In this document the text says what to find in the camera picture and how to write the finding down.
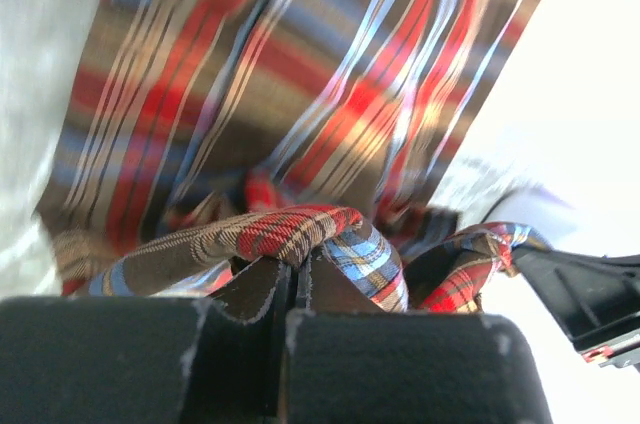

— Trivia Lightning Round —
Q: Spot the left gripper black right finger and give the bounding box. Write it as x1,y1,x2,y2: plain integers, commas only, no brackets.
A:
284,256,552,423

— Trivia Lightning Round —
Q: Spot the red plaid long sleeve shirt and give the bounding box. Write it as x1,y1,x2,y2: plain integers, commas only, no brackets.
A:
37,0,540,313

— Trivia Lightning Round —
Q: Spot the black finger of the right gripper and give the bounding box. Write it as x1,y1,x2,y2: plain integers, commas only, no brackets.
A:
512,246,639,369

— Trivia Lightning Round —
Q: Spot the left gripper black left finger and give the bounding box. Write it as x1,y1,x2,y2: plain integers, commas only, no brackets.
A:
1,259,292,423

